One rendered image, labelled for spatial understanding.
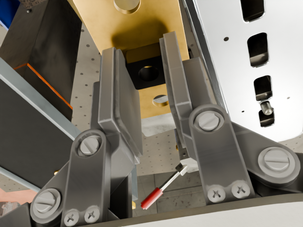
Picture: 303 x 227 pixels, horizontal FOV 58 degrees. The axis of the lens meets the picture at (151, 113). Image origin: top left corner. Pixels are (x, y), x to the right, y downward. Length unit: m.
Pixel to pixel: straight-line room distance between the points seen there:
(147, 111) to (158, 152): 1.12
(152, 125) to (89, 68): 0.49
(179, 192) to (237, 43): 2.00
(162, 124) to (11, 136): 0.21
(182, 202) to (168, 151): 1.14
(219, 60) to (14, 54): 0.32
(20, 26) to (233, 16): 0.33
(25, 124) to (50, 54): 0.13
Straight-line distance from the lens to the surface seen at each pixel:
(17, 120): 0.35
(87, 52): 0.84
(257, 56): 0.54
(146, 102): 0.15
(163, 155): 1.30
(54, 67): 0.44
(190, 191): 2.39
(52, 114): 0.33
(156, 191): 0.64
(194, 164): 0.65
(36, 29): 0.45
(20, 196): 3.11
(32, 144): 0.38
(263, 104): 0.62
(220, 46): 0.48
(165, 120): 0.42
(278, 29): 0.50
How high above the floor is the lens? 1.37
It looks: 40 degrees down
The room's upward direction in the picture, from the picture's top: 174 degrees clockwise
